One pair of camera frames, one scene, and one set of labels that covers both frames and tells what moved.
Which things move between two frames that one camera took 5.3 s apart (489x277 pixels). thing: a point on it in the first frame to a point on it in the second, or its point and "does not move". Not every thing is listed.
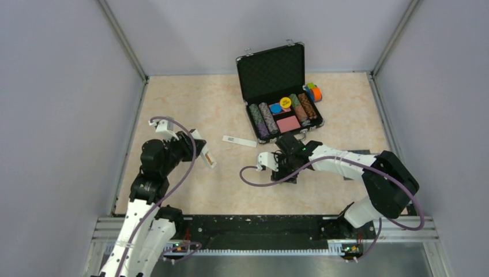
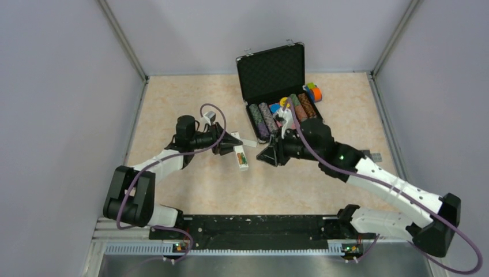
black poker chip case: [273, 86] does not move
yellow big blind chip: [285, 102] does not move
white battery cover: [241, 141] does not move
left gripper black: [185, 142] to [217, 131]
